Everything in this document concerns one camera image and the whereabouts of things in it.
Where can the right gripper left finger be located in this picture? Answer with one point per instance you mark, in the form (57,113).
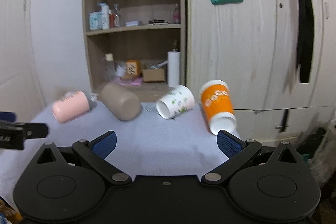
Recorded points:
(94,152)

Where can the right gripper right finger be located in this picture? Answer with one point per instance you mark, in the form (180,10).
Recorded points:
(239,154)

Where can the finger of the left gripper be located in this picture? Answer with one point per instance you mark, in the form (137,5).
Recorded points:
(14,134)

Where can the white leaf-print paper cup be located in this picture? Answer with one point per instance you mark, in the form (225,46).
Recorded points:
(175,102)

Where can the pink tumbler cup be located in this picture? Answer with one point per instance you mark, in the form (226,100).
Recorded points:
(72,105)

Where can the beige tumbler cup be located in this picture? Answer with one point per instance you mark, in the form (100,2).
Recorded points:
(122,103)

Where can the orange Coco paper cup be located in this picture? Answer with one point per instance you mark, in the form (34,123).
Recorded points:
(217,106)

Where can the white door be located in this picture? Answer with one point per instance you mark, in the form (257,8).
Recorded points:
(20,89)

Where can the white patterned tablecloth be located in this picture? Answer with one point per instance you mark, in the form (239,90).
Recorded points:
(148,145)

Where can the clear bottle beige cap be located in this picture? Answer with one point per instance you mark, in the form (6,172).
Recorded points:
(109,67)

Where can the orange picture box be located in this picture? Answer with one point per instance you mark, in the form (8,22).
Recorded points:
(133,68)

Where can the small cardboard box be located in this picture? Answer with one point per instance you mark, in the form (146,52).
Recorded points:
(153,75)

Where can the light wood wardrobe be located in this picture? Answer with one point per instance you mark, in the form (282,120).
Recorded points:
(251,46)

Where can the white paper towel roll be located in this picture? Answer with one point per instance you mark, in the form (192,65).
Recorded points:
(173,69)

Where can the light blue carton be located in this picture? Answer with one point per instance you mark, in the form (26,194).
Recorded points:
(95,21)

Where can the clear red-liquid bottle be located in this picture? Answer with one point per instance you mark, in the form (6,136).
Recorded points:
(116,15)

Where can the white spray bottle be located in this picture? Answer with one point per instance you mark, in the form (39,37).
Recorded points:
(104,13)

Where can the pink small bottle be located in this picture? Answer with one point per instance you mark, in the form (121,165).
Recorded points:
(176,15)

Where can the wooden shelf unit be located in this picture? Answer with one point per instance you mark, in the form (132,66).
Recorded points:
(147,34)

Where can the black ribbon bow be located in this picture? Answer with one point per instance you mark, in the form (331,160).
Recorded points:
(305,40)

